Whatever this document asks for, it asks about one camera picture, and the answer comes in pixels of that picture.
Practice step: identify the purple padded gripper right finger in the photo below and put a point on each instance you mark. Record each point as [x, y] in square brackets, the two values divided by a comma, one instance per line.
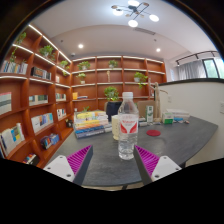
[152, 167]

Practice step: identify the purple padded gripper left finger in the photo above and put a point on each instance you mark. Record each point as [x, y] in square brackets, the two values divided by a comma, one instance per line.
[73, 167]

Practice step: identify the clear plastic water bottle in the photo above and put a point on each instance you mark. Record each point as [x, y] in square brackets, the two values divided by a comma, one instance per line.
[128, 117]

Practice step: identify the red round coaster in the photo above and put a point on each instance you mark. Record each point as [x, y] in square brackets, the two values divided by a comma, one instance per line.
[153, 133]

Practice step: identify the stack of colourful books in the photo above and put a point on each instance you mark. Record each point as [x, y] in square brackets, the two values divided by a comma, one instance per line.
[91, 123]

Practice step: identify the green white tissue box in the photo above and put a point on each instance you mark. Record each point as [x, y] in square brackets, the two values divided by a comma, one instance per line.
[167, 117]

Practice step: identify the green white small box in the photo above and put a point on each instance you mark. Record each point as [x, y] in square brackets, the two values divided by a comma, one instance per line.
[149, 114]

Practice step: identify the translucent plastic cup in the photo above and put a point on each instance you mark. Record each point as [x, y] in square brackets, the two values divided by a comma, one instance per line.
[115, 127]

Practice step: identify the wooden artist mannequin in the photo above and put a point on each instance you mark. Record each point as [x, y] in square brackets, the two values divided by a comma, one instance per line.
[157, 91]

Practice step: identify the brown cardboard box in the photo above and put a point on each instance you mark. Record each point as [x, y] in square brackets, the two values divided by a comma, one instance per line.
[141, 105]

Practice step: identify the black plant pot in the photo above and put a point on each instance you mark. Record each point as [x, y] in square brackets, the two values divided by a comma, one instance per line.
[112, 108]

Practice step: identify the green potted plant on table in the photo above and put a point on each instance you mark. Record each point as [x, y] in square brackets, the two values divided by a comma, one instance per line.
[111, 93]

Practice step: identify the orange wooden bookshelf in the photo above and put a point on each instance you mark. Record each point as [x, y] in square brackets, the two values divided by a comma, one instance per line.
[41, 89]

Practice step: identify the grey window curtain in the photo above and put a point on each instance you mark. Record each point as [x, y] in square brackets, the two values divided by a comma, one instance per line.
[191, 70]

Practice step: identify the black ceiling chandelier lamp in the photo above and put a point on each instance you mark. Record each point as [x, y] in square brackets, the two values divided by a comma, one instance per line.
[132, 11]

